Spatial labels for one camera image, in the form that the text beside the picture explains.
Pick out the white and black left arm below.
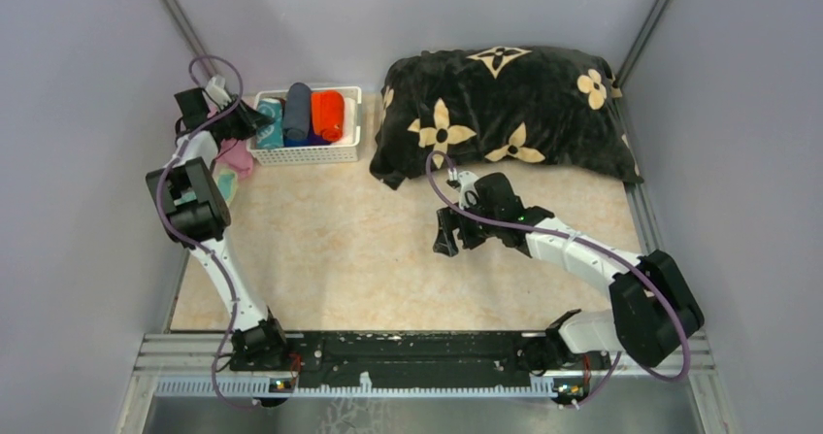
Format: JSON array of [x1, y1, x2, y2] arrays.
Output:
[[146, 77, 291, 371]]

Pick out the blue rolled towel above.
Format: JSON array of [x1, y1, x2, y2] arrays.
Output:
[[283, 138, 313, 148]]

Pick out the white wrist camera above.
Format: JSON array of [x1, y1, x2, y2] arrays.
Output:
[[204, 75, 234, 110], [447, 169, 479, 210]]

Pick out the white plastic basket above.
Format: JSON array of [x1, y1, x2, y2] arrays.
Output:
[[246, 85, 365, 166]]

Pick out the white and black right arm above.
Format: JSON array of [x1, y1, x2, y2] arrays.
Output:
[[433, 169, 705, 368]]

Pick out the white rolled towel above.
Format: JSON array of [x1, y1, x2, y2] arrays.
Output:
[[338, 97, 357, 145]]

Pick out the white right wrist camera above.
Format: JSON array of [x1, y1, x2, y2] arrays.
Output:
[[447, 169, 479, 210]]

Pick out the patterned teal yellow towel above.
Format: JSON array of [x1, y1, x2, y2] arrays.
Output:
[[256, 98, 284, 150]]

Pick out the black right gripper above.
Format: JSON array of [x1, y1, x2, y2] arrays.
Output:
[[434, 192, 502, 255]]

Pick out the small teal yellow towel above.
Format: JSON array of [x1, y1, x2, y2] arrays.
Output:
[[174, 165, 239, 206]]

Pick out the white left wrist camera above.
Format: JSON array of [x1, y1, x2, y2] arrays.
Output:
[[204, 75, 234, 110]]

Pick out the orange towel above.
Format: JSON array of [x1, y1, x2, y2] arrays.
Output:
[[311, 90, 345, 143]]

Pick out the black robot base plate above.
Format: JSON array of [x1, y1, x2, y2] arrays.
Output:
[[229, 330, 611, 389]]

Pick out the aluminium frame rail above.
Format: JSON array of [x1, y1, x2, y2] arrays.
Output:
[[116, 331, 741, 433]]

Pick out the purple rolled towel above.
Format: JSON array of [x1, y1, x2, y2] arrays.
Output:
[[307, 129, 331, 147]]

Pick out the pink towel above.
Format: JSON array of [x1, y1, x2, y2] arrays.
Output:
[[211, 100, 256, 179]]

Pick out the grey rolled towel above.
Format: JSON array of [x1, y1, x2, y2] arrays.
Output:
[[282, 83, 312, 142]]

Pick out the black floral pillow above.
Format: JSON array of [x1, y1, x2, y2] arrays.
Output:
[[369, 46, 643, 189]]

